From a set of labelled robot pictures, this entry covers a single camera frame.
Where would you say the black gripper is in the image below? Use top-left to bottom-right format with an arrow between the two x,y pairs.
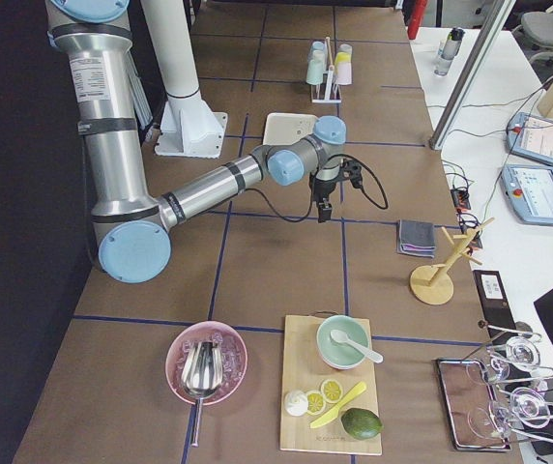
309,160 -> 363,223

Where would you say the green cup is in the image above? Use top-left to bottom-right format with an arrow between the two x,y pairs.
306,59 -> 325,86

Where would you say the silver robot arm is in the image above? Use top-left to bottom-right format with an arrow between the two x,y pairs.
46,1 -> 346,283

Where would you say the cream rabbit serving tray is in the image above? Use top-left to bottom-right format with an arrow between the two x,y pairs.
262,112 -> 318,145

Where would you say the pink cup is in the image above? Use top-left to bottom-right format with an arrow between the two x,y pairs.
335,62 -> 353,86

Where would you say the yellow cup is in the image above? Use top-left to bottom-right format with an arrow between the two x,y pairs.
335,51 -> 352,67

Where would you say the cream white cup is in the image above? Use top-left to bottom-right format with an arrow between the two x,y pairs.
307,49 -> 326,67

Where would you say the light blue cup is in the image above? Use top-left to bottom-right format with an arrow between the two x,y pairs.
310,41 -> 325,52

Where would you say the grey cup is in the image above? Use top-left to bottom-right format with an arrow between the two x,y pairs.
338,43 -> 353,55

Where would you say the black metal tray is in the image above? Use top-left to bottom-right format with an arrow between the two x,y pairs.
435,358 -> 511,452

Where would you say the folded grey cloth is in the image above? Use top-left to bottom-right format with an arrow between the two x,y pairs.
396,219 -> 436,258

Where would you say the white spoon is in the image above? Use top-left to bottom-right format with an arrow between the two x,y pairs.
330,329 -> 384,363

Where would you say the wooden mug tree stand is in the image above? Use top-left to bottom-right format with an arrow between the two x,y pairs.
409,217 -> 494,305

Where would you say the green bowl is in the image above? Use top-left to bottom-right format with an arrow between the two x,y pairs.
316,315 -> 370,370

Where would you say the pink bowl with ice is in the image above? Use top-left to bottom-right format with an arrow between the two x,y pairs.
165,321 -> 247,405

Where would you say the lemon slice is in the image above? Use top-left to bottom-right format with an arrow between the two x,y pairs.
319,378 -> 344,404
306,390 -> 327,416

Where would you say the wooden cutting board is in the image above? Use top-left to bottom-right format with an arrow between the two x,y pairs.
280,315 -> 382,455

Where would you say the black box with label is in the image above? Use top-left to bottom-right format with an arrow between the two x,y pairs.
473,270 -> 515,329

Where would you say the metal ice scoop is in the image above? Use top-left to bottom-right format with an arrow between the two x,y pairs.
181,341 -> 223,447

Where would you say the yellow plastic knife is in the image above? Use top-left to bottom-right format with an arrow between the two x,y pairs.
309,381 -> 367,429

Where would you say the clear water bottle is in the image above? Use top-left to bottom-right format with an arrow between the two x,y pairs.
434,27 -> 465,76

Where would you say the near teach pendant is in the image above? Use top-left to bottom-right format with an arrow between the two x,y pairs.
501,164 -> 553,226

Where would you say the teach pendant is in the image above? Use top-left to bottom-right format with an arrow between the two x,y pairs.
501,164 -> 553,226
507,112 -> 553,166

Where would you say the green avocado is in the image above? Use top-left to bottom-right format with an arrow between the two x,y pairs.
340,408 -> 384,440

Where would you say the far teach pendant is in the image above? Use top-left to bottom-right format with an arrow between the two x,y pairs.
507,112 -> 553,166

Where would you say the wine glass rack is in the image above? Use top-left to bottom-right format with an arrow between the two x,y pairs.
476,320 -> 553,444

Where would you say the office chair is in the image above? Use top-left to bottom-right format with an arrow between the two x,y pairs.
511,0 -> 553,67

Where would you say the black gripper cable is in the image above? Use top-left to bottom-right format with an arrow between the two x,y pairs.
242,154 -> 389,223

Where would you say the white wire cup rack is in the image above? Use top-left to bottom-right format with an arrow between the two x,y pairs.
307,36 -> 341,103

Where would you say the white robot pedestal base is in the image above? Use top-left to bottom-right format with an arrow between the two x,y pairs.
141,0 -> 227,159

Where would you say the aluminium frame post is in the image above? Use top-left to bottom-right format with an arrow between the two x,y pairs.
429,0 -> 515,151

